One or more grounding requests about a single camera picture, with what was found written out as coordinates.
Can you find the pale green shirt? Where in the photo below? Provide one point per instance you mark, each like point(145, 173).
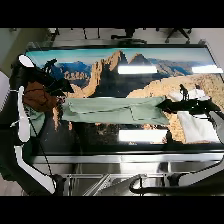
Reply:
point(116, 111)

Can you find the white garment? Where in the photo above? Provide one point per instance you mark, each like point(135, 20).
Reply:
point(198, 128)

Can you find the silver frame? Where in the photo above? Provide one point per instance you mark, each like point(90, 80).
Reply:
point(100, 159)

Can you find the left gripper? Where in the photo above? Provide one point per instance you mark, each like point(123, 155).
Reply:
point(63, 86)

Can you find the brown garment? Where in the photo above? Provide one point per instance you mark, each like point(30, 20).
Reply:
point(38, 98)

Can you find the pale green garment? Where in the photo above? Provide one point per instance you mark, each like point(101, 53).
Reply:
point(37, 120)

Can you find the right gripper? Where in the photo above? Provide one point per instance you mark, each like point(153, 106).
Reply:
point(171, 106)

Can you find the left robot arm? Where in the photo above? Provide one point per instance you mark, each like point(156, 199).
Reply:
point(23, 123)

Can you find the black office chair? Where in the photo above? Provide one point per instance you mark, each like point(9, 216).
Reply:
point(128, 36)
point(178, 33)

